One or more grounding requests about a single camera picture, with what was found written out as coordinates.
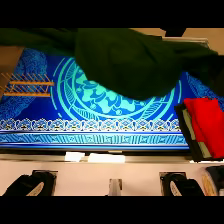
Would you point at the dark green garment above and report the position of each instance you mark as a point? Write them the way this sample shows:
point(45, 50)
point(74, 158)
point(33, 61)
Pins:
point(126, 60)

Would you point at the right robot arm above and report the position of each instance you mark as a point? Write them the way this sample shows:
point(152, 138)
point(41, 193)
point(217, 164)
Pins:
point(180, 185)

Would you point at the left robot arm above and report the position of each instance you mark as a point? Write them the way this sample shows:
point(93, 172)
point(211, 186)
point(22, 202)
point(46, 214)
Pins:
point(40, 183)

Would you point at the red garment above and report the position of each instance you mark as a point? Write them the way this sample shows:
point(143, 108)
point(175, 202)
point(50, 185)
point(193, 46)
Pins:
point(210, 123)

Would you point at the dark blue garment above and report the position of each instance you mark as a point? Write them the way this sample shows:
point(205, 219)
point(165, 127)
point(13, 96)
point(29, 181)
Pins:
point(216, 175)

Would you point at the silver frame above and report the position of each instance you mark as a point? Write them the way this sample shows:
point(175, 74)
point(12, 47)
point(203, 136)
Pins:
point(115, 186)

